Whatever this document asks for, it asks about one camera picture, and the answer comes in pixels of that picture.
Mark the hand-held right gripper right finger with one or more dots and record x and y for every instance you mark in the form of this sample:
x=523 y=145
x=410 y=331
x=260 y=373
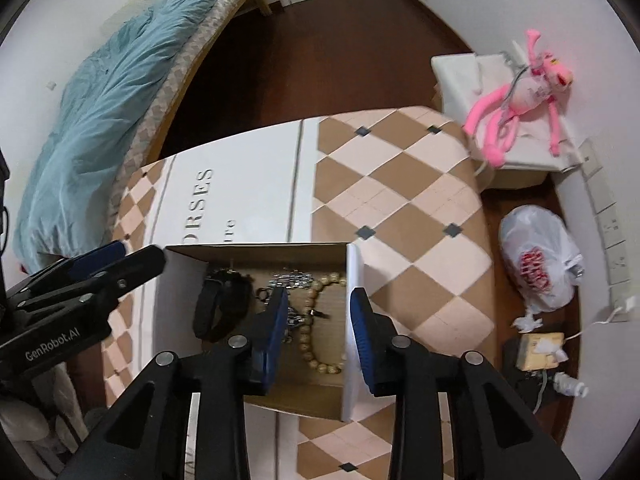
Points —
x=362 y=345

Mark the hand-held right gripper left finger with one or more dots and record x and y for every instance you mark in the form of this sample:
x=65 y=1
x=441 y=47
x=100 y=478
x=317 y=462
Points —
x=275 y=340

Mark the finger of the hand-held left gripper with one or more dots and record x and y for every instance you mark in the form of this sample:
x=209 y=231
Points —
x=135 y=267
x=95 y=257

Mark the white cardboard box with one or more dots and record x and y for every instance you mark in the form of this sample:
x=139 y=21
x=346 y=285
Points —
x=352 y=380

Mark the black smartwatch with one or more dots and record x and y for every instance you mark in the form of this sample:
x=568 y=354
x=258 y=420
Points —
x=220 y=310

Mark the white cloth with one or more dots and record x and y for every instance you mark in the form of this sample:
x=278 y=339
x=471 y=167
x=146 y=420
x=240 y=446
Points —
x=35 y=420

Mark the checked tablecloth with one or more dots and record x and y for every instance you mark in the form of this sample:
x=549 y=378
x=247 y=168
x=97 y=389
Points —
x=410 y=210

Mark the blue duvet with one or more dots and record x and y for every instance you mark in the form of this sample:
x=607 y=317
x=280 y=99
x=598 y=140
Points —
x=100 y=110

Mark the black floor box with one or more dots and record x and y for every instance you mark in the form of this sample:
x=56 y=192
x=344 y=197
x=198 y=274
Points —
x=512 y=355

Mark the crumpled white tissue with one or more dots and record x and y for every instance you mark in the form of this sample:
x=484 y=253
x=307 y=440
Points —
x=525 y=321

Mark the yellow tissue box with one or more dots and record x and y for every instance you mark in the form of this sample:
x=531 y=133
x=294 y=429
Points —
x=535 y=355

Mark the patterned bed mattress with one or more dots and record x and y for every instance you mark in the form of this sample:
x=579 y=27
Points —
x=175 y=75

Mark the white plastic bag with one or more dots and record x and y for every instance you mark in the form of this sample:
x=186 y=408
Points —
x=530 y=240

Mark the small white bottle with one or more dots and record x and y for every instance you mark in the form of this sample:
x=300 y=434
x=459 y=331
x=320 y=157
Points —
x=567 y=385

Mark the white charger plug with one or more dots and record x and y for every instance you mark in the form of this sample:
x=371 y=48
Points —
x=625 y=306

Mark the white power strip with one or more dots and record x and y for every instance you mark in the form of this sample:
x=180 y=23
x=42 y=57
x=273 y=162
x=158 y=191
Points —
x=612 y=225

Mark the wooden bed leg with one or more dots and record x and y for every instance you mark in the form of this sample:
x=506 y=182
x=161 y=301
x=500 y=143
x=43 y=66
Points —
x=260 y=0

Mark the pink plush toy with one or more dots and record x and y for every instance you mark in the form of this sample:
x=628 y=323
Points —
x=525 y=95

